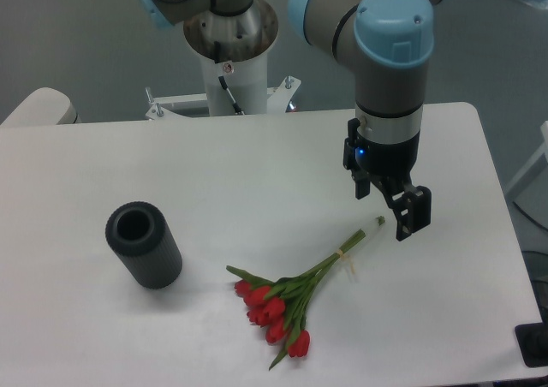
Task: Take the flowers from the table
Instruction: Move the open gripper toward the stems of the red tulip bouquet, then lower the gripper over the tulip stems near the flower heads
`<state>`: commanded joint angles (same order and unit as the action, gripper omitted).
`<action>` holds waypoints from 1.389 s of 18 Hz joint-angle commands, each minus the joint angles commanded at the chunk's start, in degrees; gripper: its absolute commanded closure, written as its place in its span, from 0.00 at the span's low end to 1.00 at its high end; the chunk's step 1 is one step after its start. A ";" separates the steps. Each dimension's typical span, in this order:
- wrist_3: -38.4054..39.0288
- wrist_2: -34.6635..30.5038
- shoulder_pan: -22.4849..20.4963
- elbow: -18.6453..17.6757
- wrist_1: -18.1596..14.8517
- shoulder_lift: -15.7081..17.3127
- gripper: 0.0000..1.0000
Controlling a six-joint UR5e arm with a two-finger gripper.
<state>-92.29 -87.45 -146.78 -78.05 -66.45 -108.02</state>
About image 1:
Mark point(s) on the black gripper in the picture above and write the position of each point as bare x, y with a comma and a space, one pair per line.
388, 167

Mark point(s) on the red tulip bouquet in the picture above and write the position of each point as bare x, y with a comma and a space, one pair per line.
280, 306

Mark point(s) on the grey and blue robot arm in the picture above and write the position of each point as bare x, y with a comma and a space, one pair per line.
385, 44

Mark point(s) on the black device at table edge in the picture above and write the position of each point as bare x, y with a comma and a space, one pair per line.
532, 340

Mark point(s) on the dark grey ribbed vase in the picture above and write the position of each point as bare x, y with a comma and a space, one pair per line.
140, 237

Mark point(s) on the white chair back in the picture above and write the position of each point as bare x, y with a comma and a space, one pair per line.
43, 107

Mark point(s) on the white furniture frame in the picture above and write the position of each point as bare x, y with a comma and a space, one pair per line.
531, 169

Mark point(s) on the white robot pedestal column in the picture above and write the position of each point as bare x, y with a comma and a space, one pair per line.
233, 53

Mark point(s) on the white pedestal base frame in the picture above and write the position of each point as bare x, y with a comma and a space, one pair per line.
279, 100

